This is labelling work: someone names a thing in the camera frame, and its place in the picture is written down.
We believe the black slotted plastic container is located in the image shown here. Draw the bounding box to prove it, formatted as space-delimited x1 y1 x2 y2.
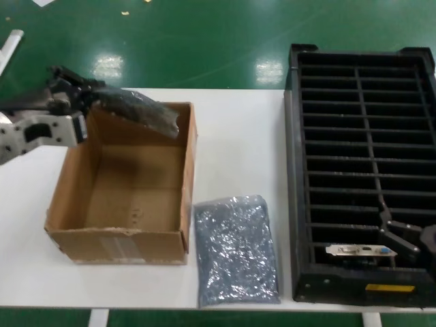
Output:
284 43 436 311

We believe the translucent grey antistatic bag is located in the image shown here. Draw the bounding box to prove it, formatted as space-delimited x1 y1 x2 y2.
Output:
91 87 181 139

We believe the crinkled blue-grey antistatic bag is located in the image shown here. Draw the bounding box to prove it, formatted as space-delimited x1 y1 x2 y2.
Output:
192 194 282 310

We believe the white table leg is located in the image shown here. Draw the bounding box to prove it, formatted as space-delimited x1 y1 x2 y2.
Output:
89 309 110 327
361 312 382 327

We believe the graphics card with silver bracket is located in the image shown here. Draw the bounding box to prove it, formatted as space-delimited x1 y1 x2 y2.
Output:
325 243 398 268

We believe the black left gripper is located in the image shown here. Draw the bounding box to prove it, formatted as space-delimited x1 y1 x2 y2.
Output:
0 66 105 146

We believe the white plastic pipe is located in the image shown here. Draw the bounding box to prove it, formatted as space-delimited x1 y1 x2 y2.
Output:
0 29 25 78

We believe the yellow container label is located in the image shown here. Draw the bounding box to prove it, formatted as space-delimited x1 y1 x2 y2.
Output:
364 285 416 293

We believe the brown cardboard box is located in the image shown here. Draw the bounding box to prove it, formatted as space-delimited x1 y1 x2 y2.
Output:
44 101 199 266

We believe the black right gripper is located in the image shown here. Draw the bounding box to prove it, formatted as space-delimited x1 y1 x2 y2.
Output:
377 200 436 265

